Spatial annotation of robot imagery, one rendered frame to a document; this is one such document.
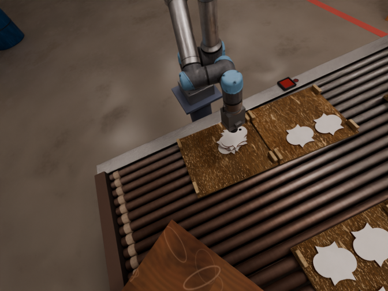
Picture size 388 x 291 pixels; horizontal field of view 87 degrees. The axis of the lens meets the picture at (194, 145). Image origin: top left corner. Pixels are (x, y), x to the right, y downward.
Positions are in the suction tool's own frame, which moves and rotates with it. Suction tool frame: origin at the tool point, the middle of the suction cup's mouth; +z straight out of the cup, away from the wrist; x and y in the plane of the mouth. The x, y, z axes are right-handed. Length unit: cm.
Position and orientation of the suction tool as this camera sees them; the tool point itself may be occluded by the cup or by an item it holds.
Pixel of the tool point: (233, 129)
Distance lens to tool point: 98.7
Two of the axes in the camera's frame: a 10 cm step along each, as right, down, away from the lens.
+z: 1.8, 5.1, 8.4
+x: -4.8, -7.1, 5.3
